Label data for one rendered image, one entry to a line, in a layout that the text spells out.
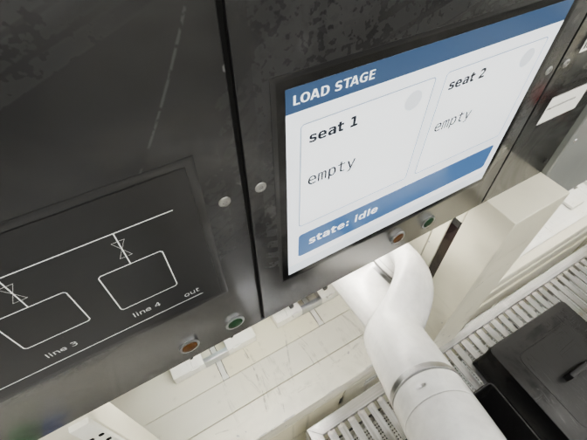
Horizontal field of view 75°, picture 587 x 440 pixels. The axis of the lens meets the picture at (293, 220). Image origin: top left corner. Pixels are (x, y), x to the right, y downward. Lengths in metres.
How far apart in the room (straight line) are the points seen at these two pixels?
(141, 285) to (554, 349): 1.06
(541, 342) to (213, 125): 1.07
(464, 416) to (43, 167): 0.41
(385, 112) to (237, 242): 0.15
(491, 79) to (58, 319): 0.39
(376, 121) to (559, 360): 0.97
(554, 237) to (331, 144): 1.18
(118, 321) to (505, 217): 0.50
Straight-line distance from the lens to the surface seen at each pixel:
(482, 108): 0.42
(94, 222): 0.25
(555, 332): 1.23
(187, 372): 0.99
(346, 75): 0.27
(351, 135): 0.30
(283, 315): 1.01
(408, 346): 0.53
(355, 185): 0.35
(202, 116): 0.23
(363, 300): 0.68
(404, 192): 0.42
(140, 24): 0.20
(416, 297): 0.61
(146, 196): 0.25
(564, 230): 1.46
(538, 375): 1.15
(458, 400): 0.47
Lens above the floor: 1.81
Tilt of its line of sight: 50 degrees down
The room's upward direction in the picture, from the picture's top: straight up
